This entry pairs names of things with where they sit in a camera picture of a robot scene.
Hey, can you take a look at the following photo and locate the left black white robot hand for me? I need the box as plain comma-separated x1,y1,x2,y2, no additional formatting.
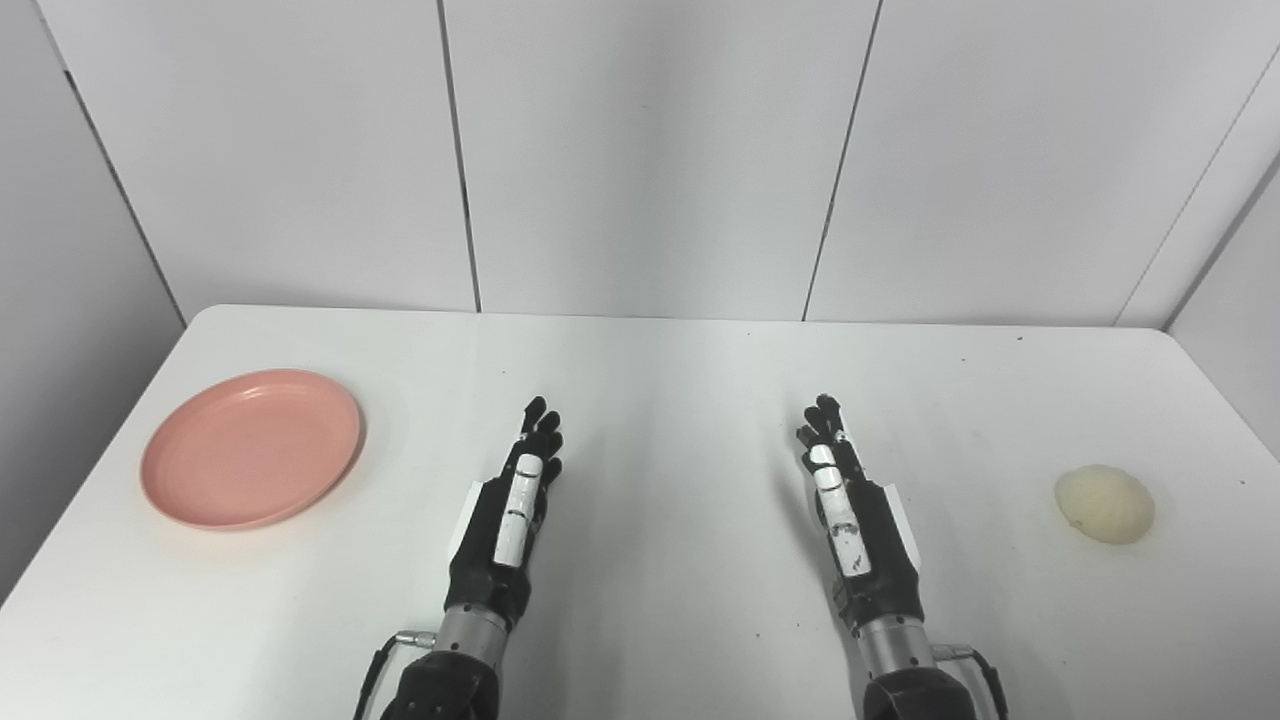
444,397,564,631

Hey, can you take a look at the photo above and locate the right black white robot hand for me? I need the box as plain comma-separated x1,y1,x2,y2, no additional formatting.
796,394,924,631

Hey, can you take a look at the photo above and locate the cream steamed bun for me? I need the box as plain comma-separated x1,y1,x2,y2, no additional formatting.
1054,464,1156,545

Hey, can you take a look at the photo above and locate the pink round plate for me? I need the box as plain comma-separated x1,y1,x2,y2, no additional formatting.
140,369,365,532

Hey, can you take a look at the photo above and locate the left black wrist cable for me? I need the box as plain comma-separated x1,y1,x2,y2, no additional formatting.
352,631,438,720

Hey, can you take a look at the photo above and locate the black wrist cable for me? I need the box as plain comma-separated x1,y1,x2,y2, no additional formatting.
352,631,438,720
932,644,1009,720

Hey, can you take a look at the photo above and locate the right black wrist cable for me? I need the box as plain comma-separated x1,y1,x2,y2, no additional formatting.
932,644,1009,720

